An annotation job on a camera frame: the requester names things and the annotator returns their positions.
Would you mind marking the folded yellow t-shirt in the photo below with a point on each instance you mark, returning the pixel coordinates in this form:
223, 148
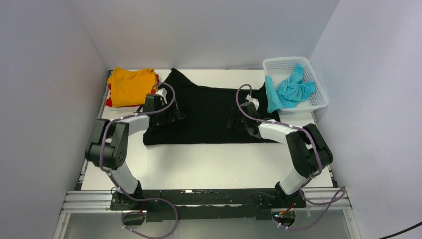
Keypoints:
130, 88

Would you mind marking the black t-shirt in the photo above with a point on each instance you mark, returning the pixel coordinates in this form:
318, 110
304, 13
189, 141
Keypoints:
206, 98

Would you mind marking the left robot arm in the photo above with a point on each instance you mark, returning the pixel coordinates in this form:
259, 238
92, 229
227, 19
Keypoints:
108, 144

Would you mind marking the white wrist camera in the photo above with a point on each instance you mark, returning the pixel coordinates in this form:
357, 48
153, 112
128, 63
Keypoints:
162, 93
253, 100

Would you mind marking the teal t-shirt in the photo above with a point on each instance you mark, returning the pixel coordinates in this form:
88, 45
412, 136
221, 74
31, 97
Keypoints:
289, 92

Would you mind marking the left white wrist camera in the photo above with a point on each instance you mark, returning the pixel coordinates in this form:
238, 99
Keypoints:
162, 93

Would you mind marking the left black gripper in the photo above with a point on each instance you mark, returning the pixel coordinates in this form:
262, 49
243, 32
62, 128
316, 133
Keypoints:
175, 115

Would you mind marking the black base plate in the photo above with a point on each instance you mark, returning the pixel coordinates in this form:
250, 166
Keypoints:
208, 203

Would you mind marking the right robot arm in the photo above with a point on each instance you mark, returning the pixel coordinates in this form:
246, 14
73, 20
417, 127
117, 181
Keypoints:
309, 152

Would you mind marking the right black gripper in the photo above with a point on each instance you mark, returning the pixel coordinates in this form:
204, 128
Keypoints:
235, 114

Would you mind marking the white plastic basket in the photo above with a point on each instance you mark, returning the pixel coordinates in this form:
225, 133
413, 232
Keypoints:
280, 68

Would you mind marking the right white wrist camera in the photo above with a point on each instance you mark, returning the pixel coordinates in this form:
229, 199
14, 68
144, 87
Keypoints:
253, 100

